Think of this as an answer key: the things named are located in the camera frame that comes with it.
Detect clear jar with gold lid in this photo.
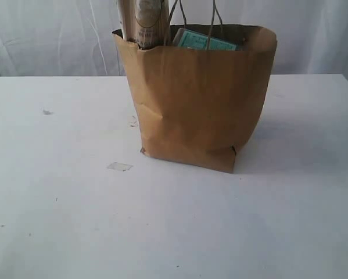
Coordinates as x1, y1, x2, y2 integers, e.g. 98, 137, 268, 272
172, 28, 239, 51

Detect spaghetti packet with Italian flag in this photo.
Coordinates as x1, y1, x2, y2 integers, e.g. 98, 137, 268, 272
117, 0, 169, 49

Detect brown paper shopping bag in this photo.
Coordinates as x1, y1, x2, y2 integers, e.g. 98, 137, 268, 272
113, 23, 277, 173

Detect clear tape scrap on table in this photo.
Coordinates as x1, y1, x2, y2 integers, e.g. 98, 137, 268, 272
107, 162, 133, 171

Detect white backdrop curtain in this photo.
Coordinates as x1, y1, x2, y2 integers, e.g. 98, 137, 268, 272
0, 1, 348, 79

